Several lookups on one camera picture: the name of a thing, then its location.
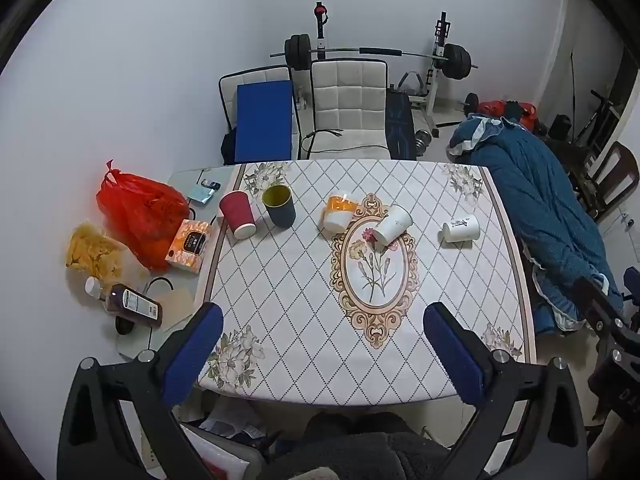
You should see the brown bottle with white cap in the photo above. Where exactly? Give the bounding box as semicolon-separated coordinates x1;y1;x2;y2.
85;277;164;331

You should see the dark teal cup yellow inside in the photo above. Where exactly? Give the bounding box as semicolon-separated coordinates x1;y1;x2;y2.
262;184;297;228

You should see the red paper cup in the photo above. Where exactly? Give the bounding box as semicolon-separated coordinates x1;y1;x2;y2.
219;190;259;241

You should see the white cup with black print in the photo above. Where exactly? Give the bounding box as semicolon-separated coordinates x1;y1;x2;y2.
440;214;481;245

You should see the box of papers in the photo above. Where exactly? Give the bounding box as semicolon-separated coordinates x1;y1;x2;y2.
172;397;282;480

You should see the plain white paper cup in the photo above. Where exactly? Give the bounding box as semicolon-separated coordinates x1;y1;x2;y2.
374;204;414;247

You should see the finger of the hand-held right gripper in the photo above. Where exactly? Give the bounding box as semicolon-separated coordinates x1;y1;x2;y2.
573;275;628;335

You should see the clear bag of yellow chips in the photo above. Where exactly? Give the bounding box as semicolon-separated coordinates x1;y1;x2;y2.
65;222;151;282

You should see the person's dark fleece clothing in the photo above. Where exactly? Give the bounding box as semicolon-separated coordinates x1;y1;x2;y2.
260;411;452;480

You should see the floral diamond pattern tablecloth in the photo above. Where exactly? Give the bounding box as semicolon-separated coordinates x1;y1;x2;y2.
192;159;539;408

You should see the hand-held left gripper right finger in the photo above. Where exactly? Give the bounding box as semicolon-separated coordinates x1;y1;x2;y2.
422;302;589;480

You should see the white squat rack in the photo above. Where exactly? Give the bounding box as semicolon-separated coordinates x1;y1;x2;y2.
311;2;453;128

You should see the black barbell with weight plates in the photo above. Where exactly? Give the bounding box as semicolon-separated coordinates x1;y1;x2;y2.
270;34;479;81

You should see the black tripod stand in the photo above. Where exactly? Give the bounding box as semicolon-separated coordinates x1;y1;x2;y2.
569;50;627;147

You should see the orange tissue box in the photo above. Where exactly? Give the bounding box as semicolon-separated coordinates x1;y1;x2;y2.
165;220;211;275

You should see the white chair with blue pad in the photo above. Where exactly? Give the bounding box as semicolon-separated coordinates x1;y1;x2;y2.
218;65;301;166

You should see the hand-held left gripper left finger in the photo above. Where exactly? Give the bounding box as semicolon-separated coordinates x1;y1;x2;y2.
57;302;226;480

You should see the black cable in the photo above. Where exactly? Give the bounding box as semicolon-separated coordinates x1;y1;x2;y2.
299;128;389;159

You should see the red plastic bag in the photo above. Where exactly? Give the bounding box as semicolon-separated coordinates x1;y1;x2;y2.
96;160;192;272

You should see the dark wooden chair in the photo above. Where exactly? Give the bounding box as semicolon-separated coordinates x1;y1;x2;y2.
581;141;640;222

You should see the small blue packet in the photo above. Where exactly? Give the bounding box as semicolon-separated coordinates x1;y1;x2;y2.
189;180;220;206

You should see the white quilted chair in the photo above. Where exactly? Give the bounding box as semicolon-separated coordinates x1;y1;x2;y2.
308;59;391;161

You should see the orange and white cup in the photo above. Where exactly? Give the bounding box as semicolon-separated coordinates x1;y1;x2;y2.
322;190;360;233

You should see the blue quilted coat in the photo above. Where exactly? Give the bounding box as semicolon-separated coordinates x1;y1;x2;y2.
446;114;626;334

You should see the black weight bench pad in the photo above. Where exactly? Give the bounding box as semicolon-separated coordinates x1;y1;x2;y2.
385;91;419;161

